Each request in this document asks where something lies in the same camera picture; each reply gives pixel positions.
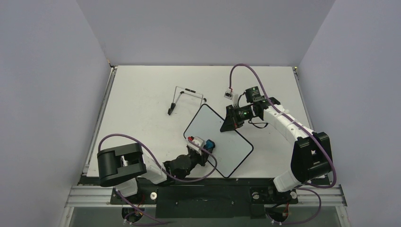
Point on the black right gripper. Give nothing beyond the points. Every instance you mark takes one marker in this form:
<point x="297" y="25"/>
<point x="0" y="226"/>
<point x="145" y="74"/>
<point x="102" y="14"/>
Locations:
<point x="231" y="117"/>

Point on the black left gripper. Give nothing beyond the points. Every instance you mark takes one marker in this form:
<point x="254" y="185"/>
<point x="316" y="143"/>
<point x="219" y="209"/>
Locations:
<point x="203" y="158"/>

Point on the black framed whiteboard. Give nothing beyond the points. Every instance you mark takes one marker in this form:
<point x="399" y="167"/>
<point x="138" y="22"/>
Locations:
<point x="231" y="148"/>

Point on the blue whiteboard eraser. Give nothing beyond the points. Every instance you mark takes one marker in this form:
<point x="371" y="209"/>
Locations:
<point x="209" y="146"/>

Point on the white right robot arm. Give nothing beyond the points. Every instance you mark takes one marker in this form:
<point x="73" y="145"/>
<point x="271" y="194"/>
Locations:
<point x="311" y="155"/>

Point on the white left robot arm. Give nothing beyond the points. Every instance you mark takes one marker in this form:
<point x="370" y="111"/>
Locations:
<point x="120" y="166"/>

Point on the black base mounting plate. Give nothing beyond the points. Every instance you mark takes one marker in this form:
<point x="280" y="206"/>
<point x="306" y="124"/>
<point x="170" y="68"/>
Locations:
<point x="213" y="198"/>

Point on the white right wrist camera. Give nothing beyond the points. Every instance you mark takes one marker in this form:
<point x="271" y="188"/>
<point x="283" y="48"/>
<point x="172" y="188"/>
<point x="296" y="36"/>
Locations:
<point x="232" y="96"/>

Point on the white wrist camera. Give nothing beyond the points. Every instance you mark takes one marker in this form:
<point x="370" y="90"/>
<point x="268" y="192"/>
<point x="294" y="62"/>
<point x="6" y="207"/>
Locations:
<point x="232" y="96"/>
<point x="196" y="144"/>

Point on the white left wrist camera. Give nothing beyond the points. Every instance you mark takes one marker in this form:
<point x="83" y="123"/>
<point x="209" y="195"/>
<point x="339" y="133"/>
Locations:
<point x="196" y="144"/>

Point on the wire whiteboard stand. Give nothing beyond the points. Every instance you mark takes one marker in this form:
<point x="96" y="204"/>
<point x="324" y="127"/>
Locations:
<point x="182" y="94"/>

